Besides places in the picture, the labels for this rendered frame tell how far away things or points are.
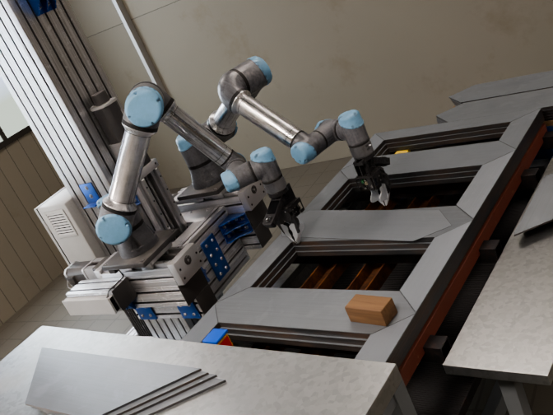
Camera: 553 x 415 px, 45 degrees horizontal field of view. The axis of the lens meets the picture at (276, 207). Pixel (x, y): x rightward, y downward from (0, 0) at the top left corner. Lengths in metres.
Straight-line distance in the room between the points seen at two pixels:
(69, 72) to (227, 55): 3.07
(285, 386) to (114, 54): 5.11
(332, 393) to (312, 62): 4.06
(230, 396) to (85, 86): 1.51
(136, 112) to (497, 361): 1.26
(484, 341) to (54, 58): 1.73
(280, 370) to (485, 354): 0.56
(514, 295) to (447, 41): 3.07
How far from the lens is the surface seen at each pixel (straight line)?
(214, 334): 2.03
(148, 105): 2.12
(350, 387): 1.33
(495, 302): 1.93
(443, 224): 2.11
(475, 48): 4.76
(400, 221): 2.21
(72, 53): 2.62
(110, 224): 2.24
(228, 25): 5.44
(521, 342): 1.78
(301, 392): 1.38
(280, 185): 2.24
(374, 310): 1.75
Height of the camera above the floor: 1.87
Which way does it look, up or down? 22 degrees down
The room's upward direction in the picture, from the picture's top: 25 degrees counter-clockwise
